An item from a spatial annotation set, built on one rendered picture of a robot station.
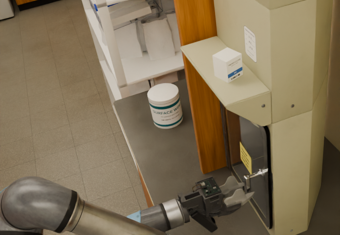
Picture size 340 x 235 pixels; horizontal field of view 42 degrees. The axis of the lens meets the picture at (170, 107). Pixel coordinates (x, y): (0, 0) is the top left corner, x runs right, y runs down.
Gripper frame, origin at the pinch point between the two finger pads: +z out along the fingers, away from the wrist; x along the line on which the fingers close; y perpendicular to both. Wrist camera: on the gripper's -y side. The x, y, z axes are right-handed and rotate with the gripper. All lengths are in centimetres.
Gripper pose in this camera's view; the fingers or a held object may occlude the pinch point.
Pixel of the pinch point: (247, 191)
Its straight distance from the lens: 132.2
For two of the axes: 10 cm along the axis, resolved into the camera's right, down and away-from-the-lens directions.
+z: 9.4, -3.1, 1.6
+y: -1.6, -7.9, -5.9
